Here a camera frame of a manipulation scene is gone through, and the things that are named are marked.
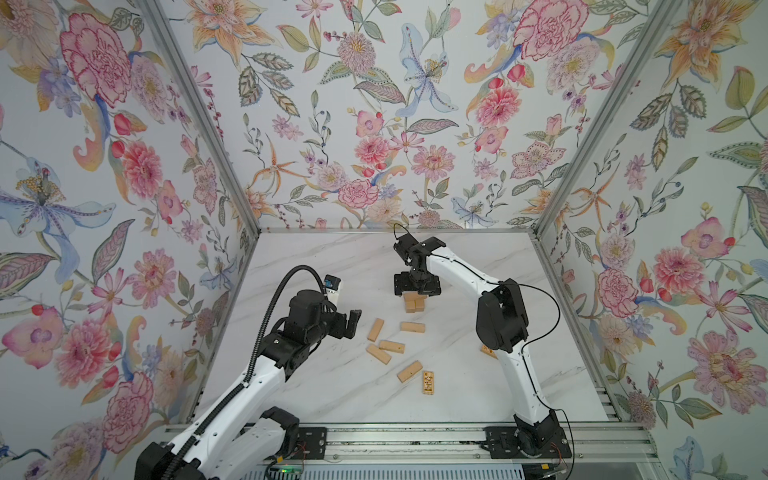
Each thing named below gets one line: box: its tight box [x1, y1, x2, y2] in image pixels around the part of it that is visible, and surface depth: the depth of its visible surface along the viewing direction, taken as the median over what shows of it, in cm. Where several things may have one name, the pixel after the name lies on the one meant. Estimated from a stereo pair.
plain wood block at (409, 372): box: [396, 360, 423, 383], surface depth 87 cm
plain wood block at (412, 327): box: [400, 322, 426, 334], surface depth 97 cm
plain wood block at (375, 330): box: [367, 318, 384, 342], surface depth 95 cm
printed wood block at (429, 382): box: [423, 371, 435, 395], surface depth 85 cm
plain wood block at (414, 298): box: [403, 291, 428, 305], surface depth 100 cm
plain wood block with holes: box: [379, 340, 405, 354], surface depth 92 cm
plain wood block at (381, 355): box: [366, 344, 392, 365], surface depth 91 cm
